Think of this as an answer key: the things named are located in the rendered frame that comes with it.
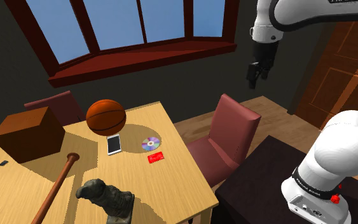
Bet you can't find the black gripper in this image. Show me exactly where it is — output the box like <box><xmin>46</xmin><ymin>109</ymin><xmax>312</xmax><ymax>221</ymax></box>
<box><xmin>246</xmin><ymin>41</ymin><xmax>279</xmax><ymax>90</ymax></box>

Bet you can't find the dark red upholstered chair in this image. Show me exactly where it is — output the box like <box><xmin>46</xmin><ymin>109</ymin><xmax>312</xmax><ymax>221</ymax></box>
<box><xmin>24</xmin><ymin>90</ymin><xmax>86</xmax><ymax>127</ymax></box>
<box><xmin>185</xmin><ymin>94</ymin><xmax>262</xmax><ymax>188</ymax></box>

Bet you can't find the brown wooden door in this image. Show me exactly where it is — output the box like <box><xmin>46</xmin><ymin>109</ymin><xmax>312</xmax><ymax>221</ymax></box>
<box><xmin>287</xmin><ymin>20</ymin><xmax>358</xmax><ymax>130</ymax></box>

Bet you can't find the dark robot stand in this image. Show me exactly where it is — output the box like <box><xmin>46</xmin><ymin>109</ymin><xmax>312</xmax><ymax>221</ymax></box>
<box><xmin>214</xmin><ymin>134</ymin><xmax>358</xmax><ymax>224</ymax></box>

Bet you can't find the shiny compact disc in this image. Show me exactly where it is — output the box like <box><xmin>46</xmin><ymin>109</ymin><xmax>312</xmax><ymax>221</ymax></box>
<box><xmin>141</xmin><ymin>136</ymin><xmax>161</xmax><ymax>152</ymax></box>

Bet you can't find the red card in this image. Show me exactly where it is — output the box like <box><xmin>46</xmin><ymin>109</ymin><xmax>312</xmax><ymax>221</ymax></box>
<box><xmin>147</xmin><ymin>151</ymin><xmax>165</xmax><ymax>164</ymax></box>

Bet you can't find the red framed bay window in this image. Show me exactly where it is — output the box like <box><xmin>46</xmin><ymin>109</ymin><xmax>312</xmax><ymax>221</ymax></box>
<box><xmin>4</xmin><ymin>0</ymin><xmax>241</xmax><ymax>88</ymax></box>

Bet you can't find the wooden table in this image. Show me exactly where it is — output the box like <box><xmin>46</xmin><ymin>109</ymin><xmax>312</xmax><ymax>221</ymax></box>
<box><xmin>0</xmin><ymin>101</ymin><xmax>220</xmax><ymax>224</ymax></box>

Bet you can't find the orange basketball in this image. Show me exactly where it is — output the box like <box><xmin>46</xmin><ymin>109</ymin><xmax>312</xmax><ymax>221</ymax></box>
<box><xmin>85</xmin><ymin>99</ymin><xmax>127</xmax><ymax>137</ymax></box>

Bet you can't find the white smartphone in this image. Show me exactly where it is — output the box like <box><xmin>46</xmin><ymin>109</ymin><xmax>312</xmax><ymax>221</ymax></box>
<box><xmin>106</xmin><ymin>134</ymin><xmax>122</xmax><ymax>156</ymax></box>

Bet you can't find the dark grey statue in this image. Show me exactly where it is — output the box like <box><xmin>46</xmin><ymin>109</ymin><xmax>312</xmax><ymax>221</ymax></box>
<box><xmin>75</xmin><ymin>178</ymin><xmax>135</xmax><ymax>224</ymax></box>

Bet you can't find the wooden baseball bat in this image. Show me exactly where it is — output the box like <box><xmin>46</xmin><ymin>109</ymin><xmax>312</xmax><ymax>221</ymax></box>
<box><xmin>31</xmin><ymin>152</ymin><xmax>81</xmax><ymax>224</ymax></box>

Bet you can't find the brown cardboard box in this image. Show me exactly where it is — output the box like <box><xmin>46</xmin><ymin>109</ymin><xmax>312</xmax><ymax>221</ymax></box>
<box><xmin>0</xmin><ymin>106</ymin><xmax>66</xmax><ymax>165</ymax></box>

